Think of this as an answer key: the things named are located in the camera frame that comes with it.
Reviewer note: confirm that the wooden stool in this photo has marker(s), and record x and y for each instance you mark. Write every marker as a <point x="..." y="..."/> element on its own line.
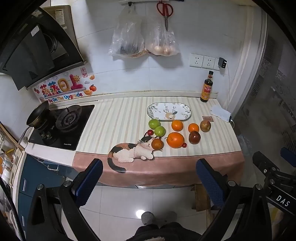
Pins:
<point x="201" y="197"/>

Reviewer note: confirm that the dark red apple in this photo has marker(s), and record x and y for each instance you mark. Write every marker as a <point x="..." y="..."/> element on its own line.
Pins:
<point x="194" y="137"/>

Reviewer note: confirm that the white wall outlet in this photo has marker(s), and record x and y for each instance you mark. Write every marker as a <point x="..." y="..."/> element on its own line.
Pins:
<point x="196" y="60"/>
<point x="208" y="62"/>

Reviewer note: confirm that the medium orange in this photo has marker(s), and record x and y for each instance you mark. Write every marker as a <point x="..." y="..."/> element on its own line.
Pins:
<point x="177" y="125"/>

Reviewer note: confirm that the colourful wall sticker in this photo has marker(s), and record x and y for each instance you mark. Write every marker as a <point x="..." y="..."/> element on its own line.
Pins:
<point x="62" y="87"/>

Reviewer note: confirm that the black range hood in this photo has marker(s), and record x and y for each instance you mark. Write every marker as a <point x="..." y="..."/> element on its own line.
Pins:
<point x="30" y="53"/>

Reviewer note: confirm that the small orange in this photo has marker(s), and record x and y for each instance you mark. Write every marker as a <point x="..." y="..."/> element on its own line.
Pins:
<point x="193" y="127"/>

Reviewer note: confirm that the grey slipper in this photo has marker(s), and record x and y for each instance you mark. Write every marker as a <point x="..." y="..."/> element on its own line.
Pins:
<point x="148" y="217"/>

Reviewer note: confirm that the patterned glass door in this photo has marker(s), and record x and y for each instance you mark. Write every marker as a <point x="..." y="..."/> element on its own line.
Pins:
<point x="272" y="88"/>

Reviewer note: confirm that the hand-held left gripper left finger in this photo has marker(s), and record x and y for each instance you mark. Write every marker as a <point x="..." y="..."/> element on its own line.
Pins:
<point x="89" y="179"/>

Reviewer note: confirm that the large orange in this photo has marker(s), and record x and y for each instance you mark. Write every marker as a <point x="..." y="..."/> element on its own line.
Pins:
<point x="175" y="139"/>

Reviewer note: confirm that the person's dark trouser legs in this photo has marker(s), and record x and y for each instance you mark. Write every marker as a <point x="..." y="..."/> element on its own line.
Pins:
<point x="166" y="233"/>

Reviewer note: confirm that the black frying pan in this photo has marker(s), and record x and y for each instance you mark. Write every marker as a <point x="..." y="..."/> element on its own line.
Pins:
<point x="38" y="114"/>

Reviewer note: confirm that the black plug charger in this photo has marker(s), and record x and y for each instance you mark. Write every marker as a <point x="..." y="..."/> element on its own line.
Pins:
<point x="222" y="63"/>

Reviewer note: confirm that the white cloth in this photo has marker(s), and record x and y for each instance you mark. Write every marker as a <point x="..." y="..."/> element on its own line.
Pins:
<point x="220" y="112"/>

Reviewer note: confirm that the brown-orange apple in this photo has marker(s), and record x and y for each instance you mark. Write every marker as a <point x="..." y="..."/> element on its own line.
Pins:
<point x="157" y="144"/>

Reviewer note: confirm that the clear plastic bag with eggs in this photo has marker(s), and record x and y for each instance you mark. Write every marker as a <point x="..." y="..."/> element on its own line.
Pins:
<point x="161" y="39"/>

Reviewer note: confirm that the brownish pear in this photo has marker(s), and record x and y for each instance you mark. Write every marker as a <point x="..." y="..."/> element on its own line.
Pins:
<point x="205" y="126"/>

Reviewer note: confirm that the clear plastic bag dark contents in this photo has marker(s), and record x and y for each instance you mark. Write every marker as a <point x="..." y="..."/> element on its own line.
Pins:
<point x="127" y="37"/>

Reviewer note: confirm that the wall hook rail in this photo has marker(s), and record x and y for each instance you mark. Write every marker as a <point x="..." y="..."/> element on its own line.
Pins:
<point x="138" y="1"/>

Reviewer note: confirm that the dark sauce bottle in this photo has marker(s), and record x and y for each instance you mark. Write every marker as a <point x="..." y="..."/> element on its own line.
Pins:
<point x="206" y="89"/>

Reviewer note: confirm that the small brown card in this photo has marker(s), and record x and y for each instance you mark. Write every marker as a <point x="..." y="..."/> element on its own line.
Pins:
<point x="207" y="118"/>

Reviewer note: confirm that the black gas stove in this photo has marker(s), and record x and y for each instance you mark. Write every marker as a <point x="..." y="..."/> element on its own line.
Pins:
<point x="69" y="129"/>

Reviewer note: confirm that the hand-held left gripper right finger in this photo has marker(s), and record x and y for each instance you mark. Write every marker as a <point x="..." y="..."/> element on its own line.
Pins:
<point x="209" y="183"/>

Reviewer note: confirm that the green apple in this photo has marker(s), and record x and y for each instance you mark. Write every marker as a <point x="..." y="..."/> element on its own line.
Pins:
<point x="154" y="123"/>
<point x="159" y="131"/>

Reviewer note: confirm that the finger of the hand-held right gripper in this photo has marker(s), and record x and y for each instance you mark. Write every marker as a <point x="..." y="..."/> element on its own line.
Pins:
<point x="263" y="163"/>
<point x="289" y="156"/>

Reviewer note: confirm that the blue kitchen cabinet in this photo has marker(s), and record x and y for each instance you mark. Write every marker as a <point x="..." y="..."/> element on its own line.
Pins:
<point x="34" y="178"/>

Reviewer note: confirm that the floral oval ceramic plate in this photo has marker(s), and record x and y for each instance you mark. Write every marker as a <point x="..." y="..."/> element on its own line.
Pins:
<point x="170" y="111"/>

